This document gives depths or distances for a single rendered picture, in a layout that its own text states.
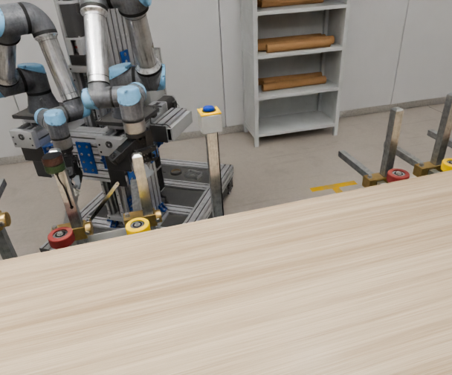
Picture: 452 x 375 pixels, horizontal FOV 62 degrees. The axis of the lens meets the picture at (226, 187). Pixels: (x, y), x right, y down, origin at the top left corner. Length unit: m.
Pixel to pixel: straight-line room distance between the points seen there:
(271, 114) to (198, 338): 3.55
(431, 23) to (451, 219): 3.74
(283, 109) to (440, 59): 1.91
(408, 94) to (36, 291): 4.55
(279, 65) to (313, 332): 3.47
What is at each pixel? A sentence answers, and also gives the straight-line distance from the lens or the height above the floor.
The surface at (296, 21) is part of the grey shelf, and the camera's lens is 4.15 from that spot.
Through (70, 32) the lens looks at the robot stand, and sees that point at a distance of 2.01.
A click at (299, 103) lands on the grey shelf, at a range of 4.37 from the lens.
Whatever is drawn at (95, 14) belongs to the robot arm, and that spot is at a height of 1.51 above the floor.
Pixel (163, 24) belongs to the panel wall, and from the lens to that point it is 3.86.
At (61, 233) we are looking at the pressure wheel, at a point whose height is 0.91.
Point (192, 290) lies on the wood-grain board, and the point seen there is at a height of 0.90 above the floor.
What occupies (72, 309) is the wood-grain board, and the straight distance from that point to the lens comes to 1.09.
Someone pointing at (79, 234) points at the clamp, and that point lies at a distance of 1.45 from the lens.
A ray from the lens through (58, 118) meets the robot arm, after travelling 1.62.
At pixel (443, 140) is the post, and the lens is 1.83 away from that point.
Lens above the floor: 1.65
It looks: 31 degrees down
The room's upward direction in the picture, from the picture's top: 4 degrees counter-clockwise
